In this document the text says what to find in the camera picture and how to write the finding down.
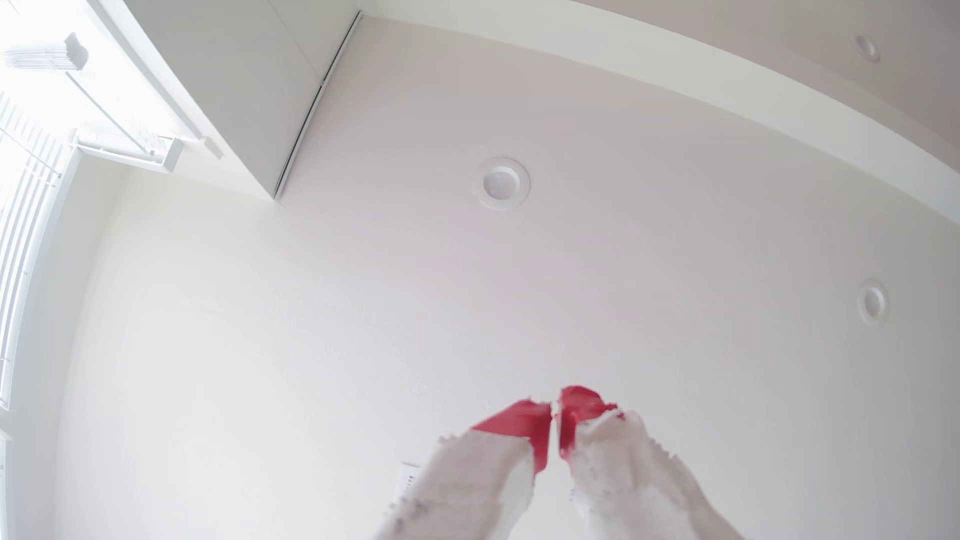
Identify white blind headrail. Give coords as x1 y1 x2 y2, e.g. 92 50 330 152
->
71 129 185 174

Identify raised white blind stack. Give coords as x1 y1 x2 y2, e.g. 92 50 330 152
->
0 31 90 72

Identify white door track strip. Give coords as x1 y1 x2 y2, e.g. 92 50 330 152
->
273 11 365 202

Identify white wall plate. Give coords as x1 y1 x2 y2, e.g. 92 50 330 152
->
396 461 423 500

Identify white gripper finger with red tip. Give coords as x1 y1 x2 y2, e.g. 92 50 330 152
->
557 385 744 540
375 397 554 540

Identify white window blinds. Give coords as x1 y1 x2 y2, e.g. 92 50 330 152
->
0 90 65 410

